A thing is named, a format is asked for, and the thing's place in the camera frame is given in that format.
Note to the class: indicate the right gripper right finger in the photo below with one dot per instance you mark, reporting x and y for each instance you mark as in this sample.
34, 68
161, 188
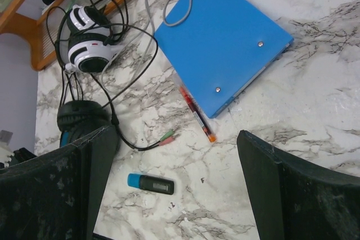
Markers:
292, 198

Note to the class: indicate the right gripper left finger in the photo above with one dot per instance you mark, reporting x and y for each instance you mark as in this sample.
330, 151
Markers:
58, 195

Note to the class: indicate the black blue headphones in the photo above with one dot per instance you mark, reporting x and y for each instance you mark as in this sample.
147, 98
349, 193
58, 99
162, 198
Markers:
76, 119

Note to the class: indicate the black white headphones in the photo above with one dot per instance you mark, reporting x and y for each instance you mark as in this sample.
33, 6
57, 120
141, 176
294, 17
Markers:
91, 44

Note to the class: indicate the blue black highlighter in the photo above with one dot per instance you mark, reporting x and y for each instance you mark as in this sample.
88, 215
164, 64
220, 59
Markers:
151, 183

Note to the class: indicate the red pen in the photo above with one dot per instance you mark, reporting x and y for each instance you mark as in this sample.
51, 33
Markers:
195, 111

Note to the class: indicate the blue notebook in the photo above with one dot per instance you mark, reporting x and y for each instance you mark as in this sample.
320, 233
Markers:
220, 48

